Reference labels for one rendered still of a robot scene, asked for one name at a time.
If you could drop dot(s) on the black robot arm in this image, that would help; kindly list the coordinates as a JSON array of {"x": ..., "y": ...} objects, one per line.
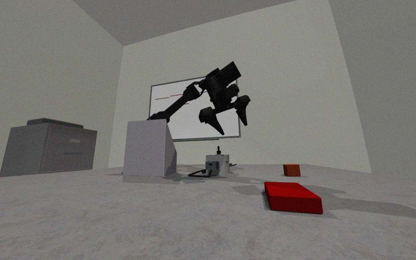
[{"x": 216, "y": 78}]

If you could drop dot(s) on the red block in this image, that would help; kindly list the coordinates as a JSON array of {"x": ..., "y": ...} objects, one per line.
[{"x": 292, "y": 197}]

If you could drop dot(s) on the brown cube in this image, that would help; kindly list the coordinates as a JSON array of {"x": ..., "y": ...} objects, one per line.
[{"x": 291, "y": 170}]

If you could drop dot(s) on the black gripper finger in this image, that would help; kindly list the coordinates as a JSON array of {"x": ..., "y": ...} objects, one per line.
[
  {"x": 241, "y": 111},
  {"x": 212, "y": 120}
]

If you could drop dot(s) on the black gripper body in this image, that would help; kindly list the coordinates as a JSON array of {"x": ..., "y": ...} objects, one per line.
[{"x": 225, "y": 105}]

